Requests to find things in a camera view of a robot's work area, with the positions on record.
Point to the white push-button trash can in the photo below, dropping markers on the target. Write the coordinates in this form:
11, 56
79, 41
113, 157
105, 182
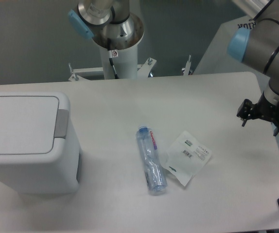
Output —
39, 150

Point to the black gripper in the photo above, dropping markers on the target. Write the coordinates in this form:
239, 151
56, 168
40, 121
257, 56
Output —
263, 110

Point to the white metal base frame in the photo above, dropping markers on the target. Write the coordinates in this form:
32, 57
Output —
114, 69

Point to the white sealed medical pouch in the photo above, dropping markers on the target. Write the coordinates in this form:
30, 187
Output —
185, 157

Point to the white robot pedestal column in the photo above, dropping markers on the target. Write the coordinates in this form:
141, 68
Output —
118, 46

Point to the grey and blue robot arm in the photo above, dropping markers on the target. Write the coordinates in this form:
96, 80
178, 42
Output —
257, 48

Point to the clear crushed plastic bottle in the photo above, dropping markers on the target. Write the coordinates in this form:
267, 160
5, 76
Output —
153, 170

